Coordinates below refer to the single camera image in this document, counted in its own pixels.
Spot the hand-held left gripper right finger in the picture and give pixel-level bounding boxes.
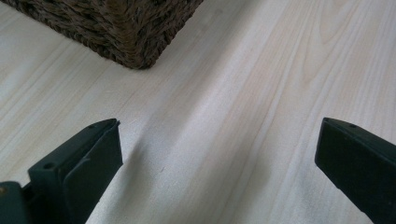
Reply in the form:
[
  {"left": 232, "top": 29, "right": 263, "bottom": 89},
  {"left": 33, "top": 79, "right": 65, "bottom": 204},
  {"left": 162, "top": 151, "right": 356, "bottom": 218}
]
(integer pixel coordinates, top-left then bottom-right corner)
[{"left": 314, "top": 117, "right": 396, "bottom": 224}]

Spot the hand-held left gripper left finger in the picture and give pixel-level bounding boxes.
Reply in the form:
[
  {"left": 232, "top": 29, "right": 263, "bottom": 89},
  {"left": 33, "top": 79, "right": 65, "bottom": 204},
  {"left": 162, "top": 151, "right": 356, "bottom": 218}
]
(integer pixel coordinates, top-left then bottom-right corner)
[{"left": 27, "top": 118, "right": 124, "bottom": 224}]

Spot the brown woven basket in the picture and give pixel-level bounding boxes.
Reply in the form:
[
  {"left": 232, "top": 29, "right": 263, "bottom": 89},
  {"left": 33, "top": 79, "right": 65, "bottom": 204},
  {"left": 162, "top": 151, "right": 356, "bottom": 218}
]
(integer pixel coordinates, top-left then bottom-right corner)
[{"left": 0, "top": 0, "right": 205, "bottom": 70}]

